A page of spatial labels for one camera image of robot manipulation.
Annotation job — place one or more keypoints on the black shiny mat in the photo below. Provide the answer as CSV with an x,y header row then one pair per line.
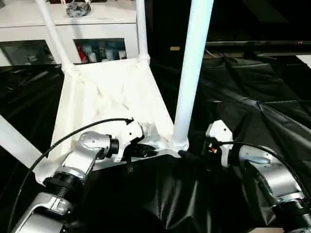
x,y
255,97

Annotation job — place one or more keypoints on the black silver ornament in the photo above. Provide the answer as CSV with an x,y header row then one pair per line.
x,y
77,9

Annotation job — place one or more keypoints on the red white box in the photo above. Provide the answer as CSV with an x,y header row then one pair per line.
x,y
81,54

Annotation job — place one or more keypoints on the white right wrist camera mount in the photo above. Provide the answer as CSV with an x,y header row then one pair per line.
x,y
218,131

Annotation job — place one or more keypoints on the long black bar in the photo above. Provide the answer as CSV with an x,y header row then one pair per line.
x,y
255,43

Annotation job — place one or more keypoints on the small yellow label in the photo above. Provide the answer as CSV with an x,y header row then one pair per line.
x,y
175,48

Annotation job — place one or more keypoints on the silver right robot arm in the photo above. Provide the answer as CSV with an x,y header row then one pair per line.
x,y
274,174

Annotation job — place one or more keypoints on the white display cabinet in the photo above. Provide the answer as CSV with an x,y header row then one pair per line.
x,y
73,31

